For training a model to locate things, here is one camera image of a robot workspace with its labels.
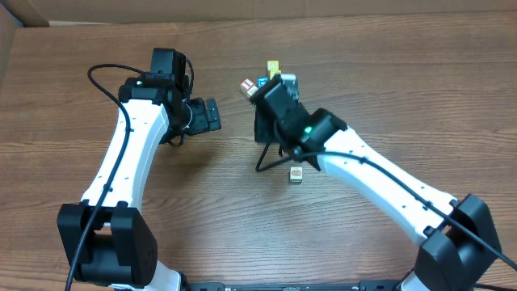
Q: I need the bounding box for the blue-faced wooden block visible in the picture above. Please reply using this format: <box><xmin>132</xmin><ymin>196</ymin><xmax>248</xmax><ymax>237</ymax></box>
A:
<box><xmin>289</xmin><ymin>167</ymin><xmax>303</xmax><ymax>183</ymax></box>

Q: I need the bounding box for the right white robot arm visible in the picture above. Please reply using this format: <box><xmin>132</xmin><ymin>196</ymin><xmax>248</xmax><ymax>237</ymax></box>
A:
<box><xmin>255</xmin><ymin>104</ymin><xmax>504</xmax><ymax>290</ymax></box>

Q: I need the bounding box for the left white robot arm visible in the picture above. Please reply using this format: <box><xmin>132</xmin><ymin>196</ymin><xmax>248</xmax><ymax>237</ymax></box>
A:
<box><xmin>57</xmin><ymin>71</ymin><xmax>221</xmax><ymax>290</ymax></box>

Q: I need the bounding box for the white patterned block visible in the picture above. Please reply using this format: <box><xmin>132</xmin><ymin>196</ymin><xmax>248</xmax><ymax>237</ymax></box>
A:
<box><xmin>246</xmin><ymin>86</ymin><xmax>258</xmax><ymax>99</ymax></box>

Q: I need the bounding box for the blue picture block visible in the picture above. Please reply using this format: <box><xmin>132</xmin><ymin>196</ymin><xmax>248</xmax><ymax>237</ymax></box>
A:
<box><xmin>257</xmin><ymin>77</ymin><xmax>269</xmax><ymax>88</ymax></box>

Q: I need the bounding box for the red letter block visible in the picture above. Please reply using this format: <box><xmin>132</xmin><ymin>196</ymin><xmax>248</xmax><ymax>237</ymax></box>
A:
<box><xmin>240</xmin><ymin>78</ymin><xmax>254</xmax><ymax>93</ymax></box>

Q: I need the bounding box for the near yellow block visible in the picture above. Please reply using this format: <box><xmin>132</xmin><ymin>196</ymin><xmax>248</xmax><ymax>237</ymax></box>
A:
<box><xmin>269</xmin><ymin>70</ymin><xmax>281</xmax><ymax>79</ymax></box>

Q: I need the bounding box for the yellow block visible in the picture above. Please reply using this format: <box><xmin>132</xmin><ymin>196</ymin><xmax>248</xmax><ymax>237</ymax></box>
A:
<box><xmin>269</xmin><ymin>70</ymin><xmax>281</xmax><ymax>79</ymax></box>
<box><xmin>267</xmin><ymin>60</ymin><xmax>280</xmax><ymax>71</ymax></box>

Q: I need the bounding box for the far yellow block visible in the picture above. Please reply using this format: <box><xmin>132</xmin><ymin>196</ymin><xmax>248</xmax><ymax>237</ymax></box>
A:
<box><xmin>267</xmin><ymin>60</ymin><xmax>280</xmax><ymax>71</ymax></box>

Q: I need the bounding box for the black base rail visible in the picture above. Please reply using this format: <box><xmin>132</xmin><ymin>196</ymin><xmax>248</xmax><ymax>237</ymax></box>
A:
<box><xmin>180</xmin><ymin>280</ymin><xmax>427</xmax><ymax>291</ymax></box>

